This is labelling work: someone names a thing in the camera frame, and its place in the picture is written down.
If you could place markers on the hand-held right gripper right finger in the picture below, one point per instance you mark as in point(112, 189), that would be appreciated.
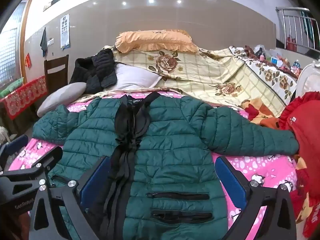
point(230, 180)

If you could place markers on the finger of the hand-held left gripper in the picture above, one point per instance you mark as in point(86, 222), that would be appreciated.
point(50, 156)
point(15, 142)

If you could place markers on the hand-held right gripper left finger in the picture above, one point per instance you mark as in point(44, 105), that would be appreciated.
point(96, 180)

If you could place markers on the green puffer jacket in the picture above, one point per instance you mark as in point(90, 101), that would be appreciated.
point(175, 142)

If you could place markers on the white object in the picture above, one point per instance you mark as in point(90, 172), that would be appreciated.
point(3, 133)

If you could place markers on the pink penguin bedsheet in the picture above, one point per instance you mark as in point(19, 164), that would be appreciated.
point(250, 165)

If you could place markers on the red patterned tablecloth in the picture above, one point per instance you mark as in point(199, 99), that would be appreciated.
point(25, 95)

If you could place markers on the green box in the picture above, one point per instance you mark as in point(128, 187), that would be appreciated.
point(10, 86)

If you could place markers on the grey pillow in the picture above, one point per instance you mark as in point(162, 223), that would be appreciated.
point(60, 97)

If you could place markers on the orange cartoon blanket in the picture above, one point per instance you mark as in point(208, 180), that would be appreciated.
point(260, 115)

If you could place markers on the dark wooden chair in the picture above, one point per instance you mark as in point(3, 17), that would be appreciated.
point(56, 72)

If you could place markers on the red paper decoration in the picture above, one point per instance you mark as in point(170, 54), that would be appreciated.
point(28, 60)

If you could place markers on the red ruffled cloth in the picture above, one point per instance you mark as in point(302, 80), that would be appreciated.
point(307, 120)

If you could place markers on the black puffer jacket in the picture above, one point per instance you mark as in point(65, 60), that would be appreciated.
point(97, 70)

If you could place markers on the metal grille window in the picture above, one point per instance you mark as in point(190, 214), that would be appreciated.
point(10, 42)

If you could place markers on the hanging dark cloth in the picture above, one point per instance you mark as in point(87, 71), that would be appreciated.
point(43, 43)

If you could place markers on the white pillow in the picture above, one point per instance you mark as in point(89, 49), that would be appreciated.
point(135, 76)

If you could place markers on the floral checked quilt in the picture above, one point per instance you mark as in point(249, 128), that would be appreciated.
point(200, 72)

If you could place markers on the eye chart poster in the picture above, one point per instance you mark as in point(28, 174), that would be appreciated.
point(64, 31)

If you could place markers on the small pink bottle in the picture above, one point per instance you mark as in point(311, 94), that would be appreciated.
point(261, 57)

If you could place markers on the white chair back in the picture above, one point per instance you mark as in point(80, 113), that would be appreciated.
point(307, 77)

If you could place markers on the clear plastic bottle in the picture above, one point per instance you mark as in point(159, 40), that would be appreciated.
point(296, 66)

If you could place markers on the clear plastic bag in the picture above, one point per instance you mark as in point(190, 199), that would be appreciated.
point(260, 48)

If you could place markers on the red canisters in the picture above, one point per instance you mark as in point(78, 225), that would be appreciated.
point(291, 42)

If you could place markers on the orange ruffled pillow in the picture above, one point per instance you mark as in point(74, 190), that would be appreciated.
point(155, 40)

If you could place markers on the steel stair railing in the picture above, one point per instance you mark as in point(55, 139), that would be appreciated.
point(295, 27)

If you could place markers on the white wall switch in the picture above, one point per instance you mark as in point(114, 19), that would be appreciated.
point(50, 41)

